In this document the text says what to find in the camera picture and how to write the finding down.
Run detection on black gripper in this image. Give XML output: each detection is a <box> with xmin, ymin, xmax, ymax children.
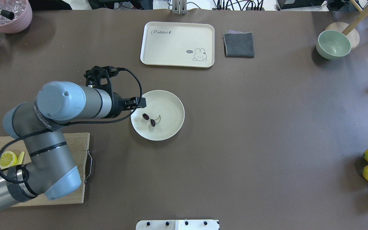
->
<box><xmin>84</xmin><ymin>66</ymin><xmax>147</xmax><ymax>119</ymax></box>

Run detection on dark red cherry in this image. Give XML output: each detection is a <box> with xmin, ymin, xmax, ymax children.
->
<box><xmin>142</xmin><ymin>113</ymin><xmax>150</xmax><ymax>120</ymax></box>
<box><xmin>150</xmin><ymin>119</ymin><xmax>157</xmax><ymax>127</ymax></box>

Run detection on cream round plate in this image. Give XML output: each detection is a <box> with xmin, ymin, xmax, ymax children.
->
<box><xmin>131</xmin><ymin>90</ymin><xmax>185</xmax><ymax>141</ymax></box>

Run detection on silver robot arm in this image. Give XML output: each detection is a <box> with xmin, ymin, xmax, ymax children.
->
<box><xmin>0</xmin><ymin>66</ymin><xmax>146</xmax><ymax>210</ymax></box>

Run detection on cream rabbit tray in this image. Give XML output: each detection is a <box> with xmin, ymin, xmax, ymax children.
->
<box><xmin>140</xmin><ymin>21</ymin><xmax>215</xmax><ymax>68</ymax></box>

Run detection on round wooden stand base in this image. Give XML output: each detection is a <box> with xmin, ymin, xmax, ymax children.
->
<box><xmin>325</xmin><ymin>22</ymin><xmax>360</xmax><ymax>50</ymax></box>

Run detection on green bowl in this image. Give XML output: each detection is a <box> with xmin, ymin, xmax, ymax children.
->
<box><xmin>316</xmin><ymin>30</ymin><xmax>351</xmax><ymax>60</ymax></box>

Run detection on wooden cutting board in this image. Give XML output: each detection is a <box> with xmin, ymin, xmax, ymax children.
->
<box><xmin>0</xmin><ymin>133</ymin><xmax>90</xmax><ymax>207</ymax></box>

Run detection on grey folded cloth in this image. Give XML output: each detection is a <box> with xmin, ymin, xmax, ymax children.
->
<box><xmin>223</xmin><ymin>30</ymin><xmax>255</xmax><ymax>58</ymax></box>

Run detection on yellow plastic knife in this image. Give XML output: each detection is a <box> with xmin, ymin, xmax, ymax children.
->
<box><xmin>16</xmin><ymin>151</ymin><xmax>25</xmax><ymax>165</ymax></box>

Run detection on lemon slice small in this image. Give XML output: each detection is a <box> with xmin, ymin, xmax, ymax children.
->
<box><xmin>0</xmin><ymin>151</ymin><xmax>18</xmax><ymax>169</ymax></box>

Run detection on pink ice bowl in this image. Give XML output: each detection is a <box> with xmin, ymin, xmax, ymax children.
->
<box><xmin>0</xmin><ymin>0</ymin><xmax>33</xmax><ymax>34</ymax></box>

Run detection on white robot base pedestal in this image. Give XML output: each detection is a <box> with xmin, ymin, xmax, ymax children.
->
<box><xmin>135</xmin><ymin>219</ymin><xmax>220</xmax><ymax>230</ymax></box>

